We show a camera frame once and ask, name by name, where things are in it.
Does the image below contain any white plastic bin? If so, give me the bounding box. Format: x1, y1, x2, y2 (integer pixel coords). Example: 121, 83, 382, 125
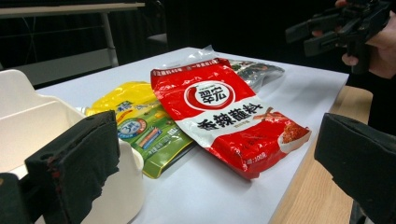
0, 68, 146, 224

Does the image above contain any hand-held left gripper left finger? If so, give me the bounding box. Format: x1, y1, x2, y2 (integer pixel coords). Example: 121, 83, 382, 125
24, 110, 121, 224

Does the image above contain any white table sheet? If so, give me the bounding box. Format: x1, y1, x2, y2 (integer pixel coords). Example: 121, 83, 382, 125
36, 46, 349, 224

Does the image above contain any yellow and green seasoning packet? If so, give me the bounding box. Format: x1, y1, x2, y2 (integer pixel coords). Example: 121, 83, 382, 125
83, 81, 197, 180

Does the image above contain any red and white seasoning packet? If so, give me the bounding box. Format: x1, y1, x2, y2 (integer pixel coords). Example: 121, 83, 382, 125
150, 57, 312, 181

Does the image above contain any white metal table frame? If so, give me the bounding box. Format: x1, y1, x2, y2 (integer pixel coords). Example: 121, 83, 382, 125
0, 2, 146, 87

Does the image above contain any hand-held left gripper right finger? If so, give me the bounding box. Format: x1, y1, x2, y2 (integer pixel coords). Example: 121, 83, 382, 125
313, 112, 396, 224

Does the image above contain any clear dried seaweed packet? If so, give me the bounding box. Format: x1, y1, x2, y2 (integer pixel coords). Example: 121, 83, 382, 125
162, 45, 286, 94

